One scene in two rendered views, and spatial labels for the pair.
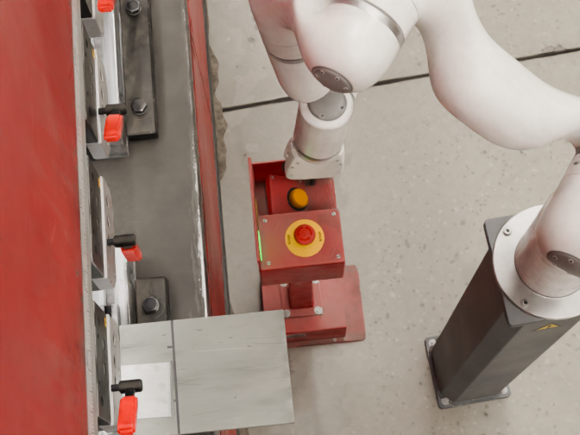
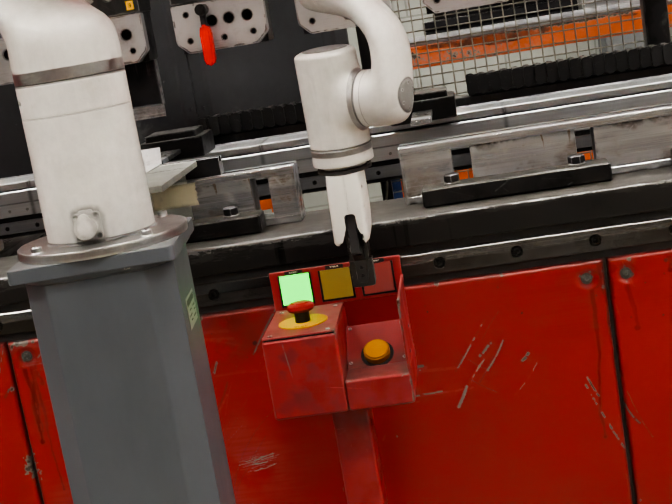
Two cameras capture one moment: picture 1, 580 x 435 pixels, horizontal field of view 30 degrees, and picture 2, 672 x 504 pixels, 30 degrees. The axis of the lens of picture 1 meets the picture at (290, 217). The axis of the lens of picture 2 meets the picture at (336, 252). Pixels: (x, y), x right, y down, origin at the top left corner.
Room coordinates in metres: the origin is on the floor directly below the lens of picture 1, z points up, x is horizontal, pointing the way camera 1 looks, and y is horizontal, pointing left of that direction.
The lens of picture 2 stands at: (0.88, -1.75, 1.22)
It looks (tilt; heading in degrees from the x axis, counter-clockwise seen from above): 11 degrees down; 99
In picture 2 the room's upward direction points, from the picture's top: 10 degrees counter-clockwise
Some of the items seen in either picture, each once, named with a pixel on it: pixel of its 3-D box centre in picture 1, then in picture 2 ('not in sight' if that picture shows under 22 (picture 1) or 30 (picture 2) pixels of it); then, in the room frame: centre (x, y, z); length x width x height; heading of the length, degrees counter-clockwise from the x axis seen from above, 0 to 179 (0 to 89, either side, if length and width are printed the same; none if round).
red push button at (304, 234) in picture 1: (305, 236); (301, 313); (0.56, -0.02, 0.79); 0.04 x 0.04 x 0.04
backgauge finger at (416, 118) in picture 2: not in sight; (421, 109); (0.75, 0.47, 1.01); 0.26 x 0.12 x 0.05; 92
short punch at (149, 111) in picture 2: not in sight; (131, 92); (0.28, 0.30, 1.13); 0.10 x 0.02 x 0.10; 2
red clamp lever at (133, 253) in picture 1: (125, 249); (206, 34); (0.44, 0.24, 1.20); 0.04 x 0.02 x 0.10; 92
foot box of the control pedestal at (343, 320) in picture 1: (312, 301); not in sight; (0.61, -0.04, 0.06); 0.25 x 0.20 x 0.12; 92
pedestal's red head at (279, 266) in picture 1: (297, 219); (339, 335); (0.61, -0.01, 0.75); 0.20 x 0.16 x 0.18; 2
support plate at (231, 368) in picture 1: (205, 374); (125, 183); (0.29, 0.15, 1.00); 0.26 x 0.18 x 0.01; 92
